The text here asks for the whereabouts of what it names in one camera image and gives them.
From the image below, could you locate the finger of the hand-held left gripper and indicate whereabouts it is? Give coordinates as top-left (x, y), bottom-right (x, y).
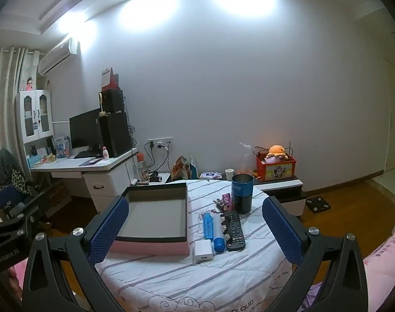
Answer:
top-left (0, 185), bottom-right (52, 225)

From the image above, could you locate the black computer tower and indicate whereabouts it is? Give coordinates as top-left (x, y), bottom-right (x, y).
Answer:
top-left (98, 112), bottom-right (133, 158)

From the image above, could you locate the white tube with blue cap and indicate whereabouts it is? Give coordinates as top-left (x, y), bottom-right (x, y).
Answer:
top-left (211, 224), bottom-right (225, 253)

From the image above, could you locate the orange plush toy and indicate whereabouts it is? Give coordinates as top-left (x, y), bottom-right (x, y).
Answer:
top-left (265, 145), bottom-right (289, 163)

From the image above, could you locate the pink bedding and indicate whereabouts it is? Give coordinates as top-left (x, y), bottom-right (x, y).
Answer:
top-left (0, 221), bottom-right (395, 312)

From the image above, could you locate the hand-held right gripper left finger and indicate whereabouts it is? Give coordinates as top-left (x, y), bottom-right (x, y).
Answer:
top-left (22, 196), bottom-right (130, 312)

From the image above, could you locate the black speaker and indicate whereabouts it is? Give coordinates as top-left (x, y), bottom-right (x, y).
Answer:
top-left (102, 88), bottom-right (125, 114)

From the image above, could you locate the black remote control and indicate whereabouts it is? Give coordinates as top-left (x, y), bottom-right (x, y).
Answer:
top-left (223, 211), bottom-right (246, 252)

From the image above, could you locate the white charger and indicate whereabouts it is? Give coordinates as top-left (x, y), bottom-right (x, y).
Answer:
top-left (193, 240), bottom-right (214, 264)

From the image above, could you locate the white air conditioner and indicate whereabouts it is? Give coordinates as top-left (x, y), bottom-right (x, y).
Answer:
top-left (38, 37), bottom-right (79, 75)

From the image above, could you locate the white desk calendar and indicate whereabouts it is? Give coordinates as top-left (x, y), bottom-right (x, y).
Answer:
top-left (101, 68), bottom-right (113, 89)

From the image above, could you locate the office chair with leopard cushion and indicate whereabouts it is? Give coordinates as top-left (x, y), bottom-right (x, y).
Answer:
top-left (0, 148), bottom-right (52, 228)

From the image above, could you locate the black bathroom scale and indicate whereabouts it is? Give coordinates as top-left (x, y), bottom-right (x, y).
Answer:
top-left (306, 197), bottom-right (332, 214)

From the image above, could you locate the clear plastic bag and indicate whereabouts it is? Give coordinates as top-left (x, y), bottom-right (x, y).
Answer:
top-left (239, 142), bottom-right (258, 176)

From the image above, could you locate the key bunch with pink tag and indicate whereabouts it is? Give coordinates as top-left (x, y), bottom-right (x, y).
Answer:
top-left (213, 193), bottom-right (233, 213)

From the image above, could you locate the dark beaded bracelet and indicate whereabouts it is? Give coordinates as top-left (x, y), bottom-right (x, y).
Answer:
top-left (218, 213), bottom-right (229, 244)

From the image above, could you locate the pale curtain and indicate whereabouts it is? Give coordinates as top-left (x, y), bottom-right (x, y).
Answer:
top-left (0, 47), bottom-right (42, 157)

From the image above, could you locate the blue and white carton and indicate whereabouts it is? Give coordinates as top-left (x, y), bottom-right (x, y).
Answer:
top-left (55, 136), bottom-right (70, 158)

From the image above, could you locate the white wall outlet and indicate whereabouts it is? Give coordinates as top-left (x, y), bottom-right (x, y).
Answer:
top-left (148, 137), bottom-right (173, 149)

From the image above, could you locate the blue and black cup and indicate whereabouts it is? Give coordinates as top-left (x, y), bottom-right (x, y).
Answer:
top-left (231, 173), bottom-right (254, 215)

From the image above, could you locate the low black and white cabinet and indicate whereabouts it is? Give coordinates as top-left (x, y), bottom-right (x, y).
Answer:
top-left (197, 174), bottom-right (307, 217)

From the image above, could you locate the pale door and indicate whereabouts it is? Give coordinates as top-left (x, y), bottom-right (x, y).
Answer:
top-left (382, 55), bottom-right (395, 173)

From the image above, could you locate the black power cable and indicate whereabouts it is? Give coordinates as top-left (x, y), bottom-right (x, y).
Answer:
top-left (144, 142), bottom-right (156, 173)

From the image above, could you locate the white glass-door cabinet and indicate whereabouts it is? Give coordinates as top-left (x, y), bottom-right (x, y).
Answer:
top-left (16, 89), bottom-right (54, 144)

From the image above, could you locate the orange snack bag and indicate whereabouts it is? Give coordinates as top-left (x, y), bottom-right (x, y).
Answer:
top-left (171, 154), bottom-right (190, 181)

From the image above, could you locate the black computer monitor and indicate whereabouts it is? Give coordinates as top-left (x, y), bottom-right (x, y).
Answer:
top-left (69, 108), bottom-right (102, 152)

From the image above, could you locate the white desk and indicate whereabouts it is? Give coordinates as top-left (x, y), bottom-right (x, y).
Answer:
top-left (30, 146), bottom-right (139, 215)

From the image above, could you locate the red toy box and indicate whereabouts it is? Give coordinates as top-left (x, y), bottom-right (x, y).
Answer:
top-left (256, 153), bottom-right (297, 183)

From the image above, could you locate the clear bottle with orange cap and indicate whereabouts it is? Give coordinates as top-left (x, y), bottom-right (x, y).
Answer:
top-left (136, 152), bottom-right (149, 183)

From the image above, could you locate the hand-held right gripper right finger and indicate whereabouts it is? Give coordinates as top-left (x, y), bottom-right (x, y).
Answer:
top-left (262, 196), bottom-right (368, 312)

